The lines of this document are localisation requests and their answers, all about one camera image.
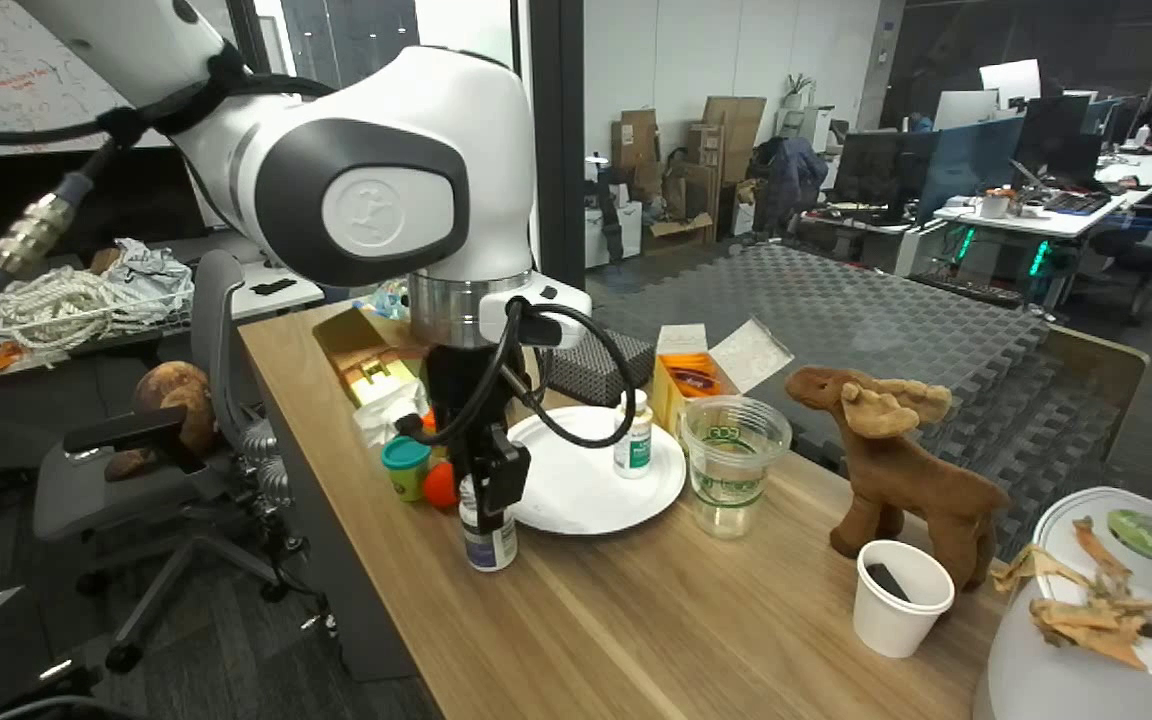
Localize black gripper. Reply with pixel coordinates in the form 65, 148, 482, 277
418, 338, 536, 523

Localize teal lid dough tub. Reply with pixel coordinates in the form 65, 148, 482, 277
375, 431, 437, 506

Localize white round plate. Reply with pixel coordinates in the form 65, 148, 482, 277
500, 403, 691, 545

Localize grey foam block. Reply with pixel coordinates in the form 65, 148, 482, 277
538, 326, 659, 413

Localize yellow open cardboard box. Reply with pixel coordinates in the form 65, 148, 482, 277
648, 317, 798, 431

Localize clear plastic cup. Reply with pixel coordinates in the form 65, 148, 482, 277
675, 393, 795, 545

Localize brown plush on chair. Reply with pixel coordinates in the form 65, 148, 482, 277
104, 355, 224, 484

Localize small brown cardboard box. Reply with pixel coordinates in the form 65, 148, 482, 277
606, 107, 669, 206

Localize grey office chair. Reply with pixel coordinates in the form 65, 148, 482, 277
29, 250, 338, 681

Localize brown moose plush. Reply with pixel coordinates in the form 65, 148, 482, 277
784, 362, 1016, 596

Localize white paper cup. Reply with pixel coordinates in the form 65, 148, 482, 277
850, 534, 958, 663

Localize tall brown cardboard box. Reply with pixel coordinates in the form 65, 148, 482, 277
696, 93, 770, 190

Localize black computer monitor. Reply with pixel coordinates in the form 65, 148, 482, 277
833, 126, 940, 213

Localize brown dried chips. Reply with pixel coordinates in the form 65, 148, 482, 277
986, 514, 1152, 676

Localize white lidded bin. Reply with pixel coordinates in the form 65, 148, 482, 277
971, 484, 1152, 720

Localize white office desk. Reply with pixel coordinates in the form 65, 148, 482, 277
930, 134, 1152, 250

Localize thin black looped cable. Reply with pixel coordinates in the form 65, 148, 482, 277
439, 297, 639, 451

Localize white cable pile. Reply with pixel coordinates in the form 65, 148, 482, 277
0, 237, 201, 395

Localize robot cable metal connector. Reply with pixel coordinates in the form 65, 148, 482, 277
0, 122, 143, 338

